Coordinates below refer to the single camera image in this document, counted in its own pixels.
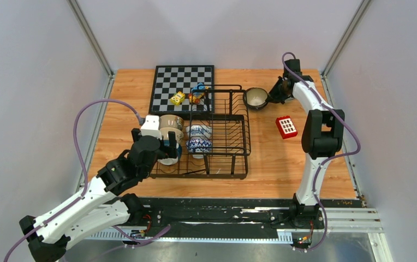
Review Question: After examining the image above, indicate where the black patterned rim bowl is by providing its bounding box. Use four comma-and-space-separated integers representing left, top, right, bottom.
243, 87, 268, 107

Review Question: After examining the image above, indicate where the white grid pattern bowl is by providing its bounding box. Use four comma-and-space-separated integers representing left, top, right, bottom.
286, 95, 295, 102

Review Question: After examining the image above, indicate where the teal glazed large bowl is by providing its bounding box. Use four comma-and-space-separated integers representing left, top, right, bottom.
247, 104, 267, 111

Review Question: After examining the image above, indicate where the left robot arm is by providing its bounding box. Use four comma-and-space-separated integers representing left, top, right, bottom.
19, 128, 179, 261

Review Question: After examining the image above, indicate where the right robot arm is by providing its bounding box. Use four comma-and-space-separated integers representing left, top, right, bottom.
269, 76, 344, 228

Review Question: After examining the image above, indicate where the teal white dotted bowl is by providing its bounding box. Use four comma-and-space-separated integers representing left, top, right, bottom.
158, 143, 182, 166

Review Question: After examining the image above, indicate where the beige floral bowl lower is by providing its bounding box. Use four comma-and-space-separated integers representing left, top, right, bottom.
160, 127, 184, 145

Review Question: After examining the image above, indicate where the beige floral bowl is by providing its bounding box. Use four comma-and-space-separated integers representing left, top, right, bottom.
159, 115, 184, 131
160, 127, 184, 145

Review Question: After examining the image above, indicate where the blue white geometric bowl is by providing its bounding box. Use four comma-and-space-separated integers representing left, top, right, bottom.
186, 137, 212, 159

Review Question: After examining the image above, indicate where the white blue rose bowl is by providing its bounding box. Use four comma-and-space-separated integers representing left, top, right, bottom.
186, 124, 213, 140

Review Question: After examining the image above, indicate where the red toy window brick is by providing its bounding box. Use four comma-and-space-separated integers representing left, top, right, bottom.
275, 116, 298, 139

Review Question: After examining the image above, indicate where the beige floral bowl upper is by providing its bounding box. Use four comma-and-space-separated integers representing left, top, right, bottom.
159, 115, 184, 131

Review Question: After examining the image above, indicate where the yellow owl toy block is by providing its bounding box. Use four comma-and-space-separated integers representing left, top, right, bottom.
169, 91, 186, 105

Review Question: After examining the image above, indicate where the black and white chessboard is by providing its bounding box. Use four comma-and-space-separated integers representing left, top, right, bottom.
148, 65, 215, 117

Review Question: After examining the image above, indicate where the blue yellow toy brick car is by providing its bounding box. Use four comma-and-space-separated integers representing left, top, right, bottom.
188, 82, 209, 104

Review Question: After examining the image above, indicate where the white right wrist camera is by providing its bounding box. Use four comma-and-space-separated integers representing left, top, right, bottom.
282, 58, 314, 83

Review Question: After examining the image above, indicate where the aluminium frame post right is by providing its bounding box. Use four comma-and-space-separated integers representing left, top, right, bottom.
321, 0, 373, 76

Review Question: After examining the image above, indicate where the aluminium frame post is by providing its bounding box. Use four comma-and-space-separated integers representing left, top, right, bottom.
321, 0, 373, 76
67, 0, 114, 78

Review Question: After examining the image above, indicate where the black wire dish rack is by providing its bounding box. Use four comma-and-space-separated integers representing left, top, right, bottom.
151, 85, 251, 179

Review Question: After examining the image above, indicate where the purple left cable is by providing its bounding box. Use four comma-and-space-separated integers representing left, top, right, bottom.
2, 99, 171, 262

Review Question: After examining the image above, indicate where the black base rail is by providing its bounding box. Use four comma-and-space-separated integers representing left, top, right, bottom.
55, 196, 377, 245

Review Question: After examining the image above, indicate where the aluminium frame post left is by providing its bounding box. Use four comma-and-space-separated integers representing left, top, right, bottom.
67, 0, 114, 78

